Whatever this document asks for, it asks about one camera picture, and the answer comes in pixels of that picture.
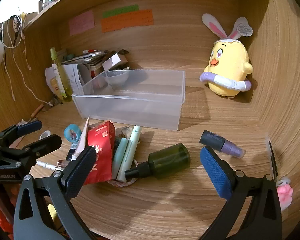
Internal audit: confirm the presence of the white marker pen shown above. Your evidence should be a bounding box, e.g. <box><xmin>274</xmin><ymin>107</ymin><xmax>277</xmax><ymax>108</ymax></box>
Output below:
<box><xmin>36</xmin><ymin>160</ymin><xmax>65</xmax><ymax>172</ymax></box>

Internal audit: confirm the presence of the green sticky note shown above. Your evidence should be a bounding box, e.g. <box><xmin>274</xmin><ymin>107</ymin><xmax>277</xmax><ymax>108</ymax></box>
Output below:
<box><xmin>102</xmin><ymin>4</ymin><xmax>139</xmax><ymax>18</ymax></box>

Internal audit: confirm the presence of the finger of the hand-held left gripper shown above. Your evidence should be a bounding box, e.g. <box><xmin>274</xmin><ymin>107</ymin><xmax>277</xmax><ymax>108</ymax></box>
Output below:
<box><xmin>0</xmin><ymin>119</ymin><xmax>43</xmax><ymax>146</ymax></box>
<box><xmin>17</xmin><ymin>134</ymin><xmax>63</xmax><ymax>167</ymax></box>

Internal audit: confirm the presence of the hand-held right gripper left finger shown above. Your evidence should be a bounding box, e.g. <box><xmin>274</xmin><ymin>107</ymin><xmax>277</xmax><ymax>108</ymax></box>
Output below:
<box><xmin>13</xmin><ymin>145</ymin><xmax>97</xmax><ymax>240</ymax></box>

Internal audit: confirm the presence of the small makeup palette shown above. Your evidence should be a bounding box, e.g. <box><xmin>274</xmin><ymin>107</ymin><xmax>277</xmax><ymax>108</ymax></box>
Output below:
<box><xmin>66</xmin><ymin>142</ymin><xmax>78</xmax><ymax>161</ymax></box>

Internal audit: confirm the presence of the blue tape roll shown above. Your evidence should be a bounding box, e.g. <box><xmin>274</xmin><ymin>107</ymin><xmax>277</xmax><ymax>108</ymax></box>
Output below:
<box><xmin>64</xmin><ymin>124</ymin><xmax>82</xmax><ymax>143</ymax></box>

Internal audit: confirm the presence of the red paper packet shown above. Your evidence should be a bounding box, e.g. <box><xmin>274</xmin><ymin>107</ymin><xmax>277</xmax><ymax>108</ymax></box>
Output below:
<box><xmin>83</xmin><ymin>120</ymin><xmax>116</xmax><ymax>186</ymax></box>

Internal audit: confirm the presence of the yellow chick plush toy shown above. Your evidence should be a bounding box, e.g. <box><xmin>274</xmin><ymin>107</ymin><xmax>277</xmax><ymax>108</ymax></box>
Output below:
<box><xmin>199</xmin><ymin>13</ymin><xmax>254</xmax><ymax>99</ymax></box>

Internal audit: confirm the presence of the long mint green tube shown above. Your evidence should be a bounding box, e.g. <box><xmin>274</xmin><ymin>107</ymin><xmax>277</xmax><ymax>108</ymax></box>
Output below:
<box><xmin>116</xmin><ymin>126</ymin><xmax>142</xmax><ymax>182</ymax></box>

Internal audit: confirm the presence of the dark green spray bottle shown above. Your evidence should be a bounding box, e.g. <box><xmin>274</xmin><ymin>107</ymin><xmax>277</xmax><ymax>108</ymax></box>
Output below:
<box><xmin>124</xmin><ymin>143</ymin><xmax>191</xmax><ymax>180</ymax></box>

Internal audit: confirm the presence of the black strap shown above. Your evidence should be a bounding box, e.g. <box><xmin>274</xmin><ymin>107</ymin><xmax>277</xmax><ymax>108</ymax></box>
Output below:
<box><xmin>268</xmin><ymin>141</ymin><xmax>281</xmax><ymax>181</ymax></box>

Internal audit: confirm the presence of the wooden handled tool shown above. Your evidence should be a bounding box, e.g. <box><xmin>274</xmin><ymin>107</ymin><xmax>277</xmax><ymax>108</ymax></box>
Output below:
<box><xmin>30</xmin><ymin>103</ymin><xmax>45</xmax><ymax>118</ymax></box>

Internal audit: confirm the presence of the white printed receipt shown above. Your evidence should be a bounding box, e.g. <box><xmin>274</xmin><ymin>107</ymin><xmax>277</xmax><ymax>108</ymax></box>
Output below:
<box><xmin>45</xmin><ymin>64</ymin><xmax>83</xmax><ymax>98</ymax></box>

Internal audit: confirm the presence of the pink plush keychain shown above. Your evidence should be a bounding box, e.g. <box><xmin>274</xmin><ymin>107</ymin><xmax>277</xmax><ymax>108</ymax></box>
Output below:
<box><xmin>276</xmin><ymin>177</ymin><xmax>294</xmax><ymax>212</ymax></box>

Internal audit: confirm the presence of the small white cardboard box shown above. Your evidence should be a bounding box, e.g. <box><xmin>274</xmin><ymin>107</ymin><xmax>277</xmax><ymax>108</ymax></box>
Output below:
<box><xmin>101</xmin><ymin>50</ymin><xmax>129</xmax><ymax>71</ymax></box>

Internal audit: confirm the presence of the white hanging cable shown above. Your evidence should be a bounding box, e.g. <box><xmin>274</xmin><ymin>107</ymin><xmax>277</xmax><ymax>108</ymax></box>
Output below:
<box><xmin>11</xmin><ymin>7</ymin><xmax>53</xmax><ymax>105</ymax></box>

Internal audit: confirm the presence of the braided cord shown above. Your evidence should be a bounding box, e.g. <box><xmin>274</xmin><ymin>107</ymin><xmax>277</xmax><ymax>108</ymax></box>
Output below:
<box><xmin>106</xmin><ymin>177</ymin><xmax>138</xmax><ymax>188</ymax></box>

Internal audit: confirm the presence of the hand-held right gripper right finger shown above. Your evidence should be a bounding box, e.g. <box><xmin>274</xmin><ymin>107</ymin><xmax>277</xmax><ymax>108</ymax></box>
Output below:
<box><xmin>199</xmin><ymin>145</ymin><xmax>283</xmax><ymax>240</ymax></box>

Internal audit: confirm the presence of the pink sticky note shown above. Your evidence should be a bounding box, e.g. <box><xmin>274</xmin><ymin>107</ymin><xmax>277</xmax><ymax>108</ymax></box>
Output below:
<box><xmin>69</xmin><ymin>10</ymin><xmax>95</xmax><ymax>36</ymax></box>

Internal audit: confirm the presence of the clear plastic storage bin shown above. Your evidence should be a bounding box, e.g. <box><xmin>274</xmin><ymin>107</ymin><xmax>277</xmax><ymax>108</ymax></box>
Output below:
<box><xmin>72</xmin><ymin>69</ymin><xmax>186</xmax><ymax>131</ymax></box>

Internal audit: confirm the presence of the yellow-green tall bottle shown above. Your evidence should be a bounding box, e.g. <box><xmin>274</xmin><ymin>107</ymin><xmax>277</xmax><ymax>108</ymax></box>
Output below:
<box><xmin>49</xmin><ymin>47</ymin><xmax>73</xmax><ymax>102</ymax></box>

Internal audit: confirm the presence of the stack of books and papers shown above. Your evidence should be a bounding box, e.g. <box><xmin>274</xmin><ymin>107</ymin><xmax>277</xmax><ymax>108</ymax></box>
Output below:
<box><xmin>61</xmin><ymin>50</ymin><xmax>110</xmax><ymax>80</ymax></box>

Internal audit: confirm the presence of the orange sticky note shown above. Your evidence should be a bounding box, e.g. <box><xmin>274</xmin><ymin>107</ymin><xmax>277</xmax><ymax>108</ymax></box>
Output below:
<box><xmin>100</xmin><ymin>9</ymin><xmax>154</xmax><ymax>33</ymax></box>

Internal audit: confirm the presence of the crumpled clear wrapper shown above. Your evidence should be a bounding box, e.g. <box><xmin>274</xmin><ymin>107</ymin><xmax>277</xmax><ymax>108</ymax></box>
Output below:
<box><xmin>119</xmin><ymin>126</ymin><xmax>133</xmax><ymax>138</ymax></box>

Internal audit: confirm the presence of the short mint green tube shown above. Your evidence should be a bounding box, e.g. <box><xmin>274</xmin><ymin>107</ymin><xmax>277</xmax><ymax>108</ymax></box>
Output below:
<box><xmin>111</xmin><ymin>138</ymin><xmax>129</xmax><ymax>180</ymax></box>

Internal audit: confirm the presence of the white flat packet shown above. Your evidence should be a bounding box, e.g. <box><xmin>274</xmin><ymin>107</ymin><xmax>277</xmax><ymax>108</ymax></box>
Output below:
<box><xmin>70</xmin><ymin>116</ymin><xmax>91</xmax><ymax>161</ymax></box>

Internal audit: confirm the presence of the purple bottle with dark cap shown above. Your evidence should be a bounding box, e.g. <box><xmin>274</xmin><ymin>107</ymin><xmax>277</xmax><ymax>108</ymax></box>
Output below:
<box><xmin>199</xmin><ymin>129</ymin><xmax>246</xmax><ymax>159</ymax></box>

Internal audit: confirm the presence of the glass bowl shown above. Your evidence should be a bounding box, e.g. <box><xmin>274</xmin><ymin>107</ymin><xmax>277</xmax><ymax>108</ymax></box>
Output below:
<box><xmin>101</xmin><ymin>69</ymin><xmax>129</xmax><ymax>86</ymax></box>

